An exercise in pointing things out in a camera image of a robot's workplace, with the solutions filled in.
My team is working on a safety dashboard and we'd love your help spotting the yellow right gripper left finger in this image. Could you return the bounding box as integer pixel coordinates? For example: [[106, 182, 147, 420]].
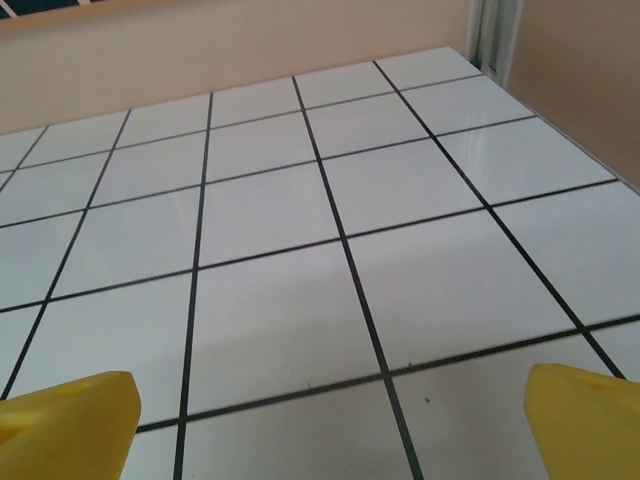
[[0, 370, 142, 480]]

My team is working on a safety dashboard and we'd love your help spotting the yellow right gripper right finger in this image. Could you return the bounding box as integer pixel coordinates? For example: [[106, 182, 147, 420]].
[[524, 363, 640, 480]]

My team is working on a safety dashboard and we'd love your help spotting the aluminium corner post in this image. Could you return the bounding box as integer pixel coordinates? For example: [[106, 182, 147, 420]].
[[467, 0, 524, 81]]

